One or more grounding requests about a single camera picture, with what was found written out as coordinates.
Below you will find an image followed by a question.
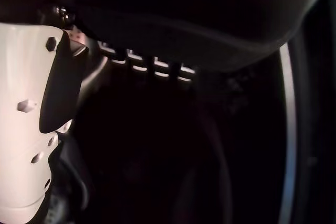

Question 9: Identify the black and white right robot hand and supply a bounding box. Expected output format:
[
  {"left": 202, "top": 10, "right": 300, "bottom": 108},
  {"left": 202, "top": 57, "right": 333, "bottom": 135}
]
[{"left": 0, "top": 0, "right": 334, "bottom": 224}]

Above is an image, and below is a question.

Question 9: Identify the grey front-loading washing machine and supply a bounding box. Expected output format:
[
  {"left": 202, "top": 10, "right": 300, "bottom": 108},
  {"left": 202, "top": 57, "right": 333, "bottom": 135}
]
[{"left": 52, "top": 0, "right": 336, "bottom": 224}]

